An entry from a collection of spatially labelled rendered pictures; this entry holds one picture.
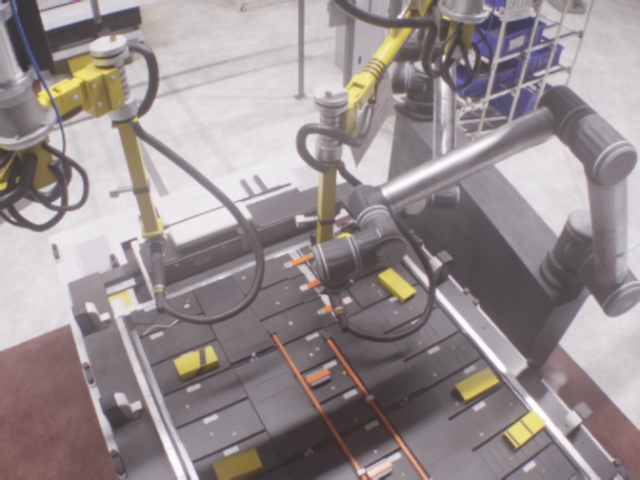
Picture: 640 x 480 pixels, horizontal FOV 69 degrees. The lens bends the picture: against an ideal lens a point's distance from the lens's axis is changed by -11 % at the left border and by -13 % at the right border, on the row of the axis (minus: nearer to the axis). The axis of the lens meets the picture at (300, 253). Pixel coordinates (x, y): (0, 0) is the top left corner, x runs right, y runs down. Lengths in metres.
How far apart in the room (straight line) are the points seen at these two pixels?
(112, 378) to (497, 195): 2.16
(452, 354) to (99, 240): 1.82
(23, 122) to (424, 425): 1.54
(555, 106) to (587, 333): 2.27
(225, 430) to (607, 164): 1.48
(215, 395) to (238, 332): 0.28
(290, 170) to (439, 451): 1.83
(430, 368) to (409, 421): 0.25
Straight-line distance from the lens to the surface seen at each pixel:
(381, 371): 1.95
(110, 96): 1.52
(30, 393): 3.42
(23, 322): 3.77
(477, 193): 2.93
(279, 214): 2.33
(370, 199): 1.61
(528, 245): 2.73
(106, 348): 2.29
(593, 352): 3.69
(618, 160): 1.61
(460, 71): 4.57
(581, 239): 2.39
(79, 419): 3.20
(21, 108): 1.20
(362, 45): 5.69
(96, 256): 2.71
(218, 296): 2.16
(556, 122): 1.73
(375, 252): 1.50
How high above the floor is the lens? 2.68
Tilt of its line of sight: 47 degrees down
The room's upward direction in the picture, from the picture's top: straight up
